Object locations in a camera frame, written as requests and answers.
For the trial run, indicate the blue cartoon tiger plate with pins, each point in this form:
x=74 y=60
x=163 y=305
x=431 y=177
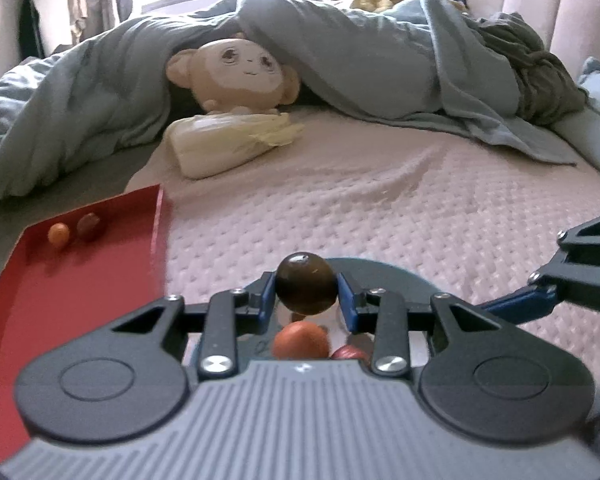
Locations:
x=368 y=274

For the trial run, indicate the red cardboard tray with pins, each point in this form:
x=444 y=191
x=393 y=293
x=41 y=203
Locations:
x=50 y=296

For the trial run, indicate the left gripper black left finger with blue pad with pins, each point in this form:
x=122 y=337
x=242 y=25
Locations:
x=223 y=318

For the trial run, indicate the plush cabbage toy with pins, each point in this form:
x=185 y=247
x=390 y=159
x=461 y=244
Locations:
x=207 y=145

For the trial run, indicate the orange kumquat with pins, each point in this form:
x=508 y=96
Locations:
x=59 y=235

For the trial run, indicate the das finger of the black right gripper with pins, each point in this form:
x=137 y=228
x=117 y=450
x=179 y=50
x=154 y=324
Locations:
x=572 y=275

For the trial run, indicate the olive green garment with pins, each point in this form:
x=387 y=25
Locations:
x=547 y=90

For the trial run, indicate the monkey plush toy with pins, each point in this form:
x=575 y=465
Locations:
x=234 y=75

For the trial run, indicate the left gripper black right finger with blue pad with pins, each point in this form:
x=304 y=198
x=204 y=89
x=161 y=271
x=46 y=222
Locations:
x=389 y=317

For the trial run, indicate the grey-blue blanket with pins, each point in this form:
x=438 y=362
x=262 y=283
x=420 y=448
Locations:
x=421 y=64

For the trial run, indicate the dark purple tomato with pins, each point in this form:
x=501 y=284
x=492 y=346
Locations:
x=306 y=284

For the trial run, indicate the small red cherry tomato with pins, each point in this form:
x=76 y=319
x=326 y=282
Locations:
x=350 y=352

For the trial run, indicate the grey bed sheet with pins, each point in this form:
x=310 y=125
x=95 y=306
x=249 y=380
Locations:
x=90 y=183

